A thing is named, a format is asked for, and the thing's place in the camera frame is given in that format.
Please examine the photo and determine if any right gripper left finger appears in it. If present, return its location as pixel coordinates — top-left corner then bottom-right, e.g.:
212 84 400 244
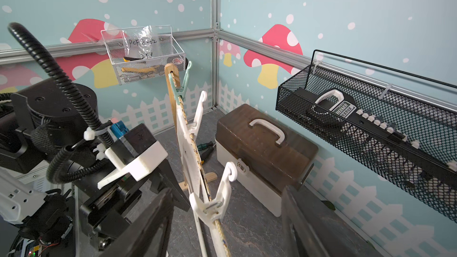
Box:
101 189 174 257

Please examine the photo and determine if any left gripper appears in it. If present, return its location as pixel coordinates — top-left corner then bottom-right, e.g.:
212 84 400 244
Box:
76 159 190 250

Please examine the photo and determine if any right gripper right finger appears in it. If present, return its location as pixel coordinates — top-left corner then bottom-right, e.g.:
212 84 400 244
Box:
282 186 381 257

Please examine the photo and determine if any white clothespin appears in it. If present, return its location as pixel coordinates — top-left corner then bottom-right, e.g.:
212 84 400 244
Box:
189 162 238 257
187 90 208 140

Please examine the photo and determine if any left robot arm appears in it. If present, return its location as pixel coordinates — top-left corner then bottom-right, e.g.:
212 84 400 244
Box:
1 23 190 257

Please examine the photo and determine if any brown lid toolbox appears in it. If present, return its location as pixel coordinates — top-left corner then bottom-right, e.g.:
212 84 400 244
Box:
215 104 319 217

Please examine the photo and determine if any postcard under green clothespin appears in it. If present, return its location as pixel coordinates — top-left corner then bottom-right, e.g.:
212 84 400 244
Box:
173 71 188 140

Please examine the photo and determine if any green clothespin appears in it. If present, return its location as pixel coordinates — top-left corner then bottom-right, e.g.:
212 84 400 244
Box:
167 60 192 106

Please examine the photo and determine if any plastic labelled bag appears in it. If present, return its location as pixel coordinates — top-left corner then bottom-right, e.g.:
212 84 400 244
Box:
123 26 163 61

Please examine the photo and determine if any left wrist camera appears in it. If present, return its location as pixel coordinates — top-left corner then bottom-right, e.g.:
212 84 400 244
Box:
97 121 168 189

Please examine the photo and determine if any green handle screwdriver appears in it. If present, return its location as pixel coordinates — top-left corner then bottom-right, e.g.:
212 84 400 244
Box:
197 141 214 151

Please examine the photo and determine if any black wire mesh basket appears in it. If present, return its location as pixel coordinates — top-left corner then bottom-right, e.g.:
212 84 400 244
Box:
276 50 457 221

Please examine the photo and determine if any white wire mesh basket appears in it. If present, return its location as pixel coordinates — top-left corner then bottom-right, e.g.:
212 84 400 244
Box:
101 25 189 85

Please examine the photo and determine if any yellow handled tool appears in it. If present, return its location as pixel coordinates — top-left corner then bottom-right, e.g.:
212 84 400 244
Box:
121 67 156 74

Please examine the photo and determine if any wooden string rack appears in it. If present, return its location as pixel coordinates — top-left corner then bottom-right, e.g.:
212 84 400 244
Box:
165 63 217 191

